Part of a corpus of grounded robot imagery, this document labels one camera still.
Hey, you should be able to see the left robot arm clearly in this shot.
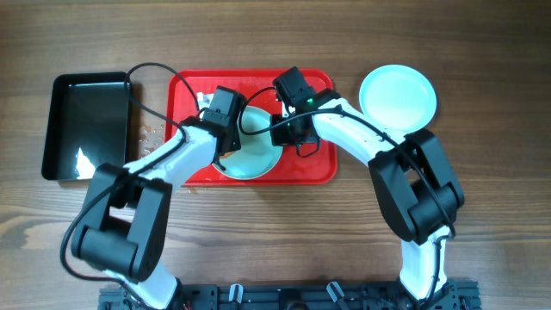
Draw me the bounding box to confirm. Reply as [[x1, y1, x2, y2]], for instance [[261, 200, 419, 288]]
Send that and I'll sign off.
[[60, 86, 245, 309]]

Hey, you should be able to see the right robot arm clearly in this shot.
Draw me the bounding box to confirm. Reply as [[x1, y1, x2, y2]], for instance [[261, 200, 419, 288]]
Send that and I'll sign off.
[[270, 67, 464, 308]]

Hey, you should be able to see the black rectangular water tray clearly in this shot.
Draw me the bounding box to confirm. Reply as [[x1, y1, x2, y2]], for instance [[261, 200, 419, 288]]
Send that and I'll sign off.
[[41, 71, 131, 181]]

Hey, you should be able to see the red plastic tray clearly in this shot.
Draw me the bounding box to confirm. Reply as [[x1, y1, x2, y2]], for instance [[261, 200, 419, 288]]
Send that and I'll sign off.
[[166, 69, 337, 187]]

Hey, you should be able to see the pale blue plate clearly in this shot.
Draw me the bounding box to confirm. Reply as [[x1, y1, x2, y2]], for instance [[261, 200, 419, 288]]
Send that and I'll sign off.
[[214, 106, 283, 180], [358, 65, 437, 133]]

